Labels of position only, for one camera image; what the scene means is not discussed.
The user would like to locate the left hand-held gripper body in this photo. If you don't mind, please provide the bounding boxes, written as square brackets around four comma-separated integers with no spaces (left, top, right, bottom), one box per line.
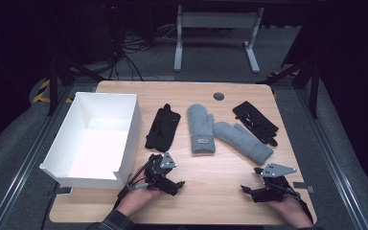
[144,152,178,196]

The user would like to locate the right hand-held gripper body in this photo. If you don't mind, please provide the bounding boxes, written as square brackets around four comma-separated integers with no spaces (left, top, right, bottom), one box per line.
[253,162,300,203]

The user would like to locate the black glove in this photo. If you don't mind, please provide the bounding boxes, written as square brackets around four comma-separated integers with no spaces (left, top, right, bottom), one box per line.
[232,101,280,148]
[144,103,182,153]

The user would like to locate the plain grey mitten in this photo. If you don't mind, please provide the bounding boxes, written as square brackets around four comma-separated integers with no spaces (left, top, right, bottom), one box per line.
[213,121,274,166]

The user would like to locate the white box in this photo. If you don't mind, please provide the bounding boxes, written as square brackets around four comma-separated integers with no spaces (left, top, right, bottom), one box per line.
[38,91,143,191]

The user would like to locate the grey mitten with label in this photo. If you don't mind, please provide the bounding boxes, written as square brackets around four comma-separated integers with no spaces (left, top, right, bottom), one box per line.
[186,103,217,154]

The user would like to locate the person's right hand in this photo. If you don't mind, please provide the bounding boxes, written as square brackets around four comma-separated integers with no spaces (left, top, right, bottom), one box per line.
[267,195,314,229]

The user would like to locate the person's left hand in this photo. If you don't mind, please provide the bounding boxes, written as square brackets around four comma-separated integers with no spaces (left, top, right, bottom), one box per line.
[116,186,166,219]

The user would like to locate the black metal stand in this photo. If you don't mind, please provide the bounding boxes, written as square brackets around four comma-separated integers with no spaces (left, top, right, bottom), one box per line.
[46,56,104,117]
[257,57,321,120]

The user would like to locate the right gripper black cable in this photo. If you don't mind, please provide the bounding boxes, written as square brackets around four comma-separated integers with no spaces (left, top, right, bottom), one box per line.
[281,182,314,222]

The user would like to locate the aluminium floor rail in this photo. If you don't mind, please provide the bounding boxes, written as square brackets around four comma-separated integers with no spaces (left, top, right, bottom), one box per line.
[295,89,368,230]
[0,85,75,230]

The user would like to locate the bundle of floor cables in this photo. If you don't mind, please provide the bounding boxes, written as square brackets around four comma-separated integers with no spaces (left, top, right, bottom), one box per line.
[106,23,177,81]

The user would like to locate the white desk frame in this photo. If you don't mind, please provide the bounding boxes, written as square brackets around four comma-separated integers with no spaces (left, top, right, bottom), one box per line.
[172,4,265,74]

